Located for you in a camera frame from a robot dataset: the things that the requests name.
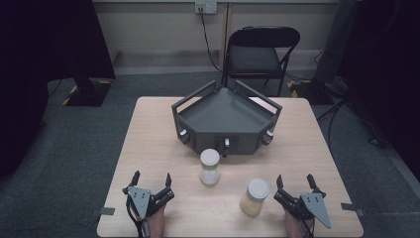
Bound person's left hand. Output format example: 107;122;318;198
142;204;166;238

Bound black folding chair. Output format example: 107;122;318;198
221;26;302;97

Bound black floor cables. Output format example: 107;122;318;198
316;97;389;151

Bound green-banded jar of white powder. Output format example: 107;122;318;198
199;148;221;186

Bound white wall outlet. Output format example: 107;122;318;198
194;1;219;15

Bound black curtain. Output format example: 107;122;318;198
336;0;420;183
0;0;117;179

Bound dark grey corner rack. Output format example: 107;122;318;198
170;78;283;159

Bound person's right hand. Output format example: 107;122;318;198
284;209;315;238

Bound grey tape strip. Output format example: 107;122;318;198
90;206;116;218
340;201;367;218

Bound black power cable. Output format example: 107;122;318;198
197;7;225;73

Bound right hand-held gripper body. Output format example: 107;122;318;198
272;187;333;230

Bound white-lidded jar of yellow powder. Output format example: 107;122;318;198
239;178;270;218

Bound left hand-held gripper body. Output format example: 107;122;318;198
123;185;175;221

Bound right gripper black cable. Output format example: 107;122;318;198
297;218;315;238

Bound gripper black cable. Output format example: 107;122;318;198
297;218;315;238
125;197;151;238

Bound black stand base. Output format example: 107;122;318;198
60;76;113;108
286;77;335;106

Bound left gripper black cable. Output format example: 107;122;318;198
125;197;151;238

